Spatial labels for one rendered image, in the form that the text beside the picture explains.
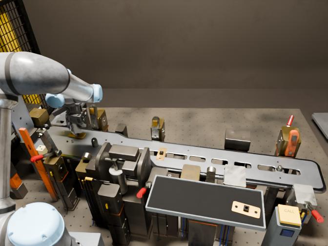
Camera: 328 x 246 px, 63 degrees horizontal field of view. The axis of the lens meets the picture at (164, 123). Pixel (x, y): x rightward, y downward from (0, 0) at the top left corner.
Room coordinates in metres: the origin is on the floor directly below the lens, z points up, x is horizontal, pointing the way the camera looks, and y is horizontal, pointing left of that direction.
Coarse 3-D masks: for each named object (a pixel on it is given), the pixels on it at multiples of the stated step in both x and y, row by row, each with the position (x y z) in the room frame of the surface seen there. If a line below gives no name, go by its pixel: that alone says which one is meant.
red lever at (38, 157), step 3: (48, 153) 0.85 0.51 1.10; (51, 153) 0.86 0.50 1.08; (54, 153) 0.87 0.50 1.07; (36, 156) 0.78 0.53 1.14; (39, 156) 0.79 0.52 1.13; (42, 156) 0.81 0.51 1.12; (45, 156) 0.82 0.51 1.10; (48, 156) 0.84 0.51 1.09; (33, 159) 0.76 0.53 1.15; (36, 159) 0.77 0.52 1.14; (39, 159) 0.78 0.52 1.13
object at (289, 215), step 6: (282, 210) 0.47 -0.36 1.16; (288, 210) 0.47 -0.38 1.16; (294, 210) 0.47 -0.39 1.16; (282, 216) 0.45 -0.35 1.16; (288, 216) 0.45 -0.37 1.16; (294, 216) 0.45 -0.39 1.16; (282, 222) 0.44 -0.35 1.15; (288, 222) 0.43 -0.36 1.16; (294, 222) 0.43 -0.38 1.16; (300, 222) 0.43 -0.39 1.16
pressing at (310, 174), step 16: (64, 128) 1.14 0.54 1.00; (80, 128) 1.13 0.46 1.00; (64, 144) 1.01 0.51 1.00; (80, 144) 1.00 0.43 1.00; (112, 144) 0.99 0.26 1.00; (128, 144) 0.98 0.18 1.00; (144, 144) 0.98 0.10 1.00; (160, 144) 0.97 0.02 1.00; (176, 144) 0.97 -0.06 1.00; (80, 160) 0.90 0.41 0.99; (176, 160) 0.86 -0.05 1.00; (208, 160) 0.85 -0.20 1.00; (224, 160) 0.85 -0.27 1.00; (240, 160) 0.84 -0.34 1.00; (256, 160) 0.84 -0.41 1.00; (272, 160) 0.83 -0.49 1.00; (288, 160) 0.83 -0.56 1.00; (304, 160) 0.83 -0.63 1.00; (256, 176) 0.75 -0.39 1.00; (272, 176) 0.74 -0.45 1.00; (288, 176) 0.74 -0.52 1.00; (304, 176) 0.73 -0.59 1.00; (320, 176) 0.73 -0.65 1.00; (320, 192) 0.65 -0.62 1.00
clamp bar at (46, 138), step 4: (44, 124) 0.89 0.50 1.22; (40, 128) 0.88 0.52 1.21; (44, 128) 0.88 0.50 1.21; (48, 128) 0.89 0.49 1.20; (40, 132) 0.85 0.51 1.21; (44, 132) 0.85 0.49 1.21; (40, 136) 0.84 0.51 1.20; (44, 136) 0.85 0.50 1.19; (48, 136) 0.87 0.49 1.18; (44, 140) 0.86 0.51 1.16; (48, 140) 0.86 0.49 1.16; (52, 140) 0.88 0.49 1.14; (44, 144) 0.87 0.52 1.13; (48, 144) 0.86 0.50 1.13; (52, 144) 0.87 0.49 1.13; (48, 148) 0.87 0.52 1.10; (52, 148) 0.86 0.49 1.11; (56, 148) 0.88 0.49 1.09; (56, 152) 0.87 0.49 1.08
